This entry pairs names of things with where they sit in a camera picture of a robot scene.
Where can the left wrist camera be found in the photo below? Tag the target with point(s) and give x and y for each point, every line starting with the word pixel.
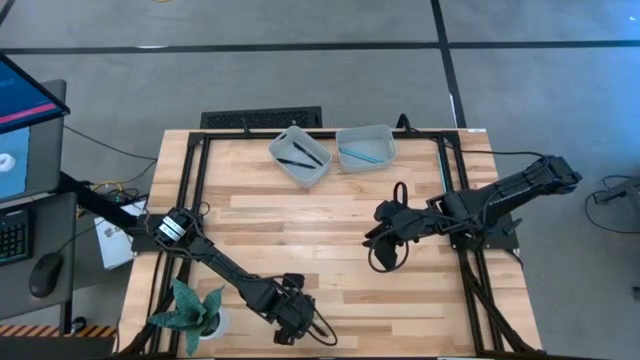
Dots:
pixel 294 281

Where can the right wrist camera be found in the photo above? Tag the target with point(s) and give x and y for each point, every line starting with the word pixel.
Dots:
pixel 387 211

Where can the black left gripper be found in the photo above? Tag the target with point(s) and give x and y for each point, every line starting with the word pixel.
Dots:
pixel 290 310

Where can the black computer mouse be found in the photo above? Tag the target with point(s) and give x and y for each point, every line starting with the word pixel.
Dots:
pixel 46 275

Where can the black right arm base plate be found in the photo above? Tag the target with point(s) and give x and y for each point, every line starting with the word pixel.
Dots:
pixel 505 242

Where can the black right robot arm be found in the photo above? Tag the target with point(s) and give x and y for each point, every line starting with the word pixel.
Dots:
pixel 520 187

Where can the dark grey box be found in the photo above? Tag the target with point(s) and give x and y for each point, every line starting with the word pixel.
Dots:
pixel 75 350

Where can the blue pencil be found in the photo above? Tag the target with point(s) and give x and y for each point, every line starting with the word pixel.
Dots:
pixel 361 155

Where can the blue screen computer monitor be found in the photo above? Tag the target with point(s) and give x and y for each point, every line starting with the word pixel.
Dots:
pixel 25 95

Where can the black diagonal bar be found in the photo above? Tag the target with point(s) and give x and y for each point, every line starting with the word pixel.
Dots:
pixel 95 200

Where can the grey plastic bin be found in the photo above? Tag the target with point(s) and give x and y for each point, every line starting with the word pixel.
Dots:
pixel 305 175
pixel 370 140

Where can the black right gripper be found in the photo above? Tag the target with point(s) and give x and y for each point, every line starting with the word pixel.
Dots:
pixel 412 224

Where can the dark floor stand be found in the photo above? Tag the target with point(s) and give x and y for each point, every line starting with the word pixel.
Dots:
pixel 620 192

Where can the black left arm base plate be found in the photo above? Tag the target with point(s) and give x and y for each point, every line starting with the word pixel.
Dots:
pixel 142 242

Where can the yellow black striped strip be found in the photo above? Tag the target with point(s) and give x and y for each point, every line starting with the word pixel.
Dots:
pixel 95 331

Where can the black pen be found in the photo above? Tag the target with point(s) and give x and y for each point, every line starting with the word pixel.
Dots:
pixel 296 163
pixel 307 154

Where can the black caster wheel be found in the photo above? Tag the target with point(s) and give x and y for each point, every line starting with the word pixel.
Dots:
pixel 79 325

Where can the white paper booklet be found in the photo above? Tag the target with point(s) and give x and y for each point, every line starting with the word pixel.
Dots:
pixel 115 245

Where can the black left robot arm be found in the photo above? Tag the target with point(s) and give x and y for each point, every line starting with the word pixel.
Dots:
pixel 225 265

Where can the black keyboard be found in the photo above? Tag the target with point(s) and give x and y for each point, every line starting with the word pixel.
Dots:
pixel 12 237

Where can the grey framed computer monitor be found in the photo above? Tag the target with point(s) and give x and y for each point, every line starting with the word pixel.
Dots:
pixel 47 160

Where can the black aluminium table frame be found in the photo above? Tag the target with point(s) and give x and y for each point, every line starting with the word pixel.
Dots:
pixel 430 134

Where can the green potted plant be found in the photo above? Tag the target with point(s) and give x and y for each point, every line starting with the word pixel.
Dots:
pixel 187 312

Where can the white plant pot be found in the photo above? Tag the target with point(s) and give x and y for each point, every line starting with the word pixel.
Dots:
pixel 222 325

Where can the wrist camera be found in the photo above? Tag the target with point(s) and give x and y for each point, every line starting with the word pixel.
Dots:
pixel 387 211
pixel 294 281

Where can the grey desk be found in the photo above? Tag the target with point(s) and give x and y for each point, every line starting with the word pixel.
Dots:
pixel 55 225

